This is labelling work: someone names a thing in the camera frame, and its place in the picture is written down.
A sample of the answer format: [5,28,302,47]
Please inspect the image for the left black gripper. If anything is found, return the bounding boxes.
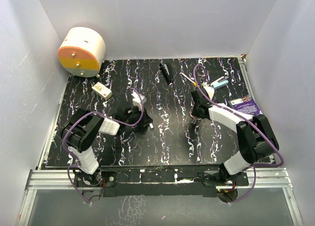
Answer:
[125,105,153,128]

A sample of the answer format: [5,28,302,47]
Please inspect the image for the metal keyring with clips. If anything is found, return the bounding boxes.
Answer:
[190,116,202,124]

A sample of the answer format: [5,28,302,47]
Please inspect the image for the black car key fob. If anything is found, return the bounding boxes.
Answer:
[149,123,155,130]

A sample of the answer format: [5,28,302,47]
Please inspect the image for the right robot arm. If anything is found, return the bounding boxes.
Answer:
[191,90,279,185]

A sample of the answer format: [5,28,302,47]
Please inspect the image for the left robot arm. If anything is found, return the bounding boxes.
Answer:
[60,106,154,186]

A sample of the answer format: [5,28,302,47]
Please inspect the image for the white pen yellow tip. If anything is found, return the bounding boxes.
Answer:
[180,72,198,88]

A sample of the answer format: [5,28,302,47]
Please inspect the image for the light blue mini stapler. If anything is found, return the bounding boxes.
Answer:
[210,76,228,90]

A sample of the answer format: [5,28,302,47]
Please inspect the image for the small cream card box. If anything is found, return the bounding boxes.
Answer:
[92,82,113,100]

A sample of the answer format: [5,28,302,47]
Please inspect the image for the purple booklet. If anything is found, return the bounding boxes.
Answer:
[228,95,262,116]

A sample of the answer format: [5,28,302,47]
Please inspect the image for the black stapler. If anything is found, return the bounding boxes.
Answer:
[159,63,174,84]

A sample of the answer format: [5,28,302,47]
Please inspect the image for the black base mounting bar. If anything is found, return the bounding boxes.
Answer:
[73,163,249,198]

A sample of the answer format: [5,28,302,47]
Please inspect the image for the white cylindrical drawer box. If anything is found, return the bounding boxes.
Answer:
[57,27,106,78]

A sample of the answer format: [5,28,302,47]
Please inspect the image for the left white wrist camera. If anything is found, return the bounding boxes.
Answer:
[131,91,147,112]

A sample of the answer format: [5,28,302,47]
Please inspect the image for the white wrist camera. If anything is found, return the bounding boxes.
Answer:
[201,83,215,100]
[131,91,147,112]

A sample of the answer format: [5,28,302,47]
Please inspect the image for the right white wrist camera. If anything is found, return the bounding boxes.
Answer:
[201,83,215,100]

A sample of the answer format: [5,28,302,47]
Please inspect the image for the aluminium frame rail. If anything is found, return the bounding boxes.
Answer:
[17,169,104,226]

